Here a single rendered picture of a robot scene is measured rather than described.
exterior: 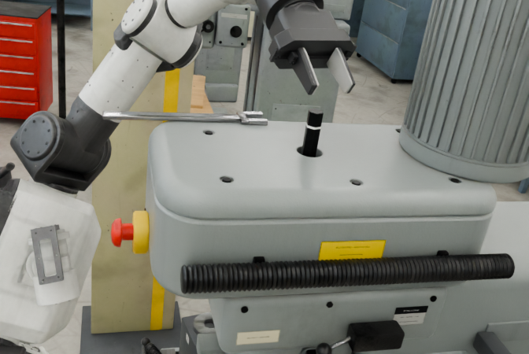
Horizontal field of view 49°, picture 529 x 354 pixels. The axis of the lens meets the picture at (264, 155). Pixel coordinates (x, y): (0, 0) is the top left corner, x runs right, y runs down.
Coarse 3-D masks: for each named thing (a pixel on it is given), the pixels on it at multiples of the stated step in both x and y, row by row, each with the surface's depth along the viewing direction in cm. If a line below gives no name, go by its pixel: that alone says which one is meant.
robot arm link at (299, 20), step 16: (272, 0) 80; (288, 0) 80; (304, 0) 80; (320, 0) 82; (272, 16) 82; (288, 16) 78; (304, 16) 79; (320, 16) 80; (272, 32) 80; (288, 32) 76; (304, 32) 77; (320, 32) 78; (336, 32) 79; (272, 48) 77; (288, 48) 76; (320, 48) 78; (352, 48) 81; (288, 64) 79; (320, 64) 81
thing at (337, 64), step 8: (336, 48) 79; (336, 56) 79; (344, 56) 79; (328, 64) 81; (336, 64) 79; (344, 64) 78; (336, 72) 79; (344, 72) 78; (336, 80) 80; (344, 80) 78; (352, 80) 77; (344, 88) 78; (352, 88) 78
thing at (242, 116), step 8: (104, 112) 84; (112, 112) 84; (120, 112) 85; (128, 112) 85; (136, 112) 86; (144, 112) 86; (152, 112) 86; (160, 112) 87; (168, 112) 87; (176, 112) 88; (184, 112) 88; (240, 112) 91; (248, 112) 92; (256, 112) 92; (168, 120) 86; (176, 120) 86; (184, 120) 87; (192, 120) 87; (200, 120) 87; (208, 120) 88; (216, 120) 88; (224, 120) 88; (232, 120) 89; (240, 120) 89; (248, 120) 89; (256, 120) 89; (264, 120) 89
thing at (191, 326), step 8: (208, 312) 157; (184, 320) 155; (192, 320) 156; (200, 320) 154; (208, 320) 155; (184, 328) 154; (192, 328) 153; (200, 328) 152; (208, 328) 152; (184, 336) 155; (192, 336) 150; (184, 344) 156; (192, 344) 149; (184, 352) 156; (192, 352) 150
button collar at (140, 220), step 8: (136, 216) 80; (144, 216) 80; (136, 224) 79; (144, 224) 79; (136, 232) 79; (144, 232) 79; (136, 240) 79; (144, 240) 79; (136, 248) 80; (144, 248) 80
